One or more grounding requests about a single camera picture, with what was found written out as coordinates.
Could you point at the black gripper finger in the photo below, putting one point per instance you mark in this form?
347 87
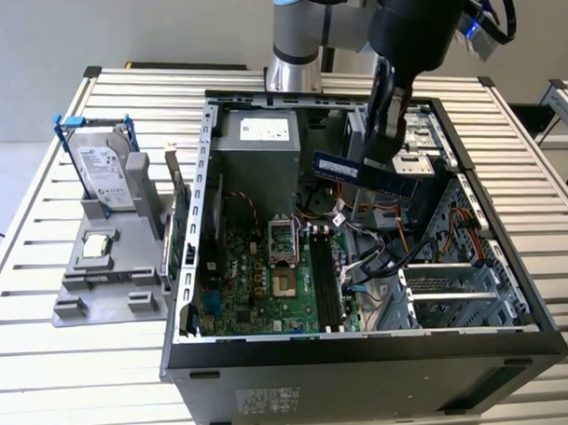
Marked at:
378 116

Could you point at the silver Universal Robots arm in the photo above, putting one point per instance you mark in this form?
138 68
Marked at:
296 35

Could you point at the blue RAM stick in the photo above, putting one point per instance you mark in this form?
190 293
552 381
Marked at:
334 166

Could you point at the black RAM slot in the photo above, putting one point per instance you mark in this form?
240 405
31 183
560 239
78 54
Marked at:
322 278
328 278
334 278
317 279

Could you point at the black open PC case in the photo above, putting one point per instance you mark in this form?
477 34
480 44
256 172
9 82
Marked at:
318 388

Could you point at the metal slat side table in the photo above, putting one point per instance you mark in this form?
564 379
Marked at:
560 100

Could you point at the grey power supply unit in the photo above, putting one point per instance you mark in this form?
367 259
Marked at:
259 176

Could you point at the CPU socket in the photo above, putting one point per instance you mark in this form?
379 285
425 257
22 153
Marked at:
284 282

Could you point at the black case fan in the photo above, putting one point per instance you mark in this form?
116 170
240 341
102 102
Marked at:
215 215

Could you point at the blue expansion slot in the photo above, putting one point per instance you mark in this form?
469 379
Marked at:
212 304

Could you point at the grey parts rack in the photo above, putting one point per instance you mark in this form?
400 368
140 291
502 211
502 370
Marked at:
131 248

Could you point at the green graphics card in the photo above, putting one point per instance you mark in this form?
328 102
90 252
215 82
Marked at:
178 235

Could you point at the silver CPU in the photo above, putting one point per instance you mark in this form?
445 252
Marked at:
95 247

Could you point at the hard disk in blue carrier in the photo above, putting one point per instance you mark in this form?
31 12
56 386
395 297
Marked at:
98 172

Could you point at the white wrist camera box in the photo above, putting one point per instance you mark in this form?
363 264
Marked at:
485 44

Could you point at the green motherboard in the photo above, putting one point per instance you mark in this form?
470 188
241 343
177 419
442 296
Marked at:
250 311

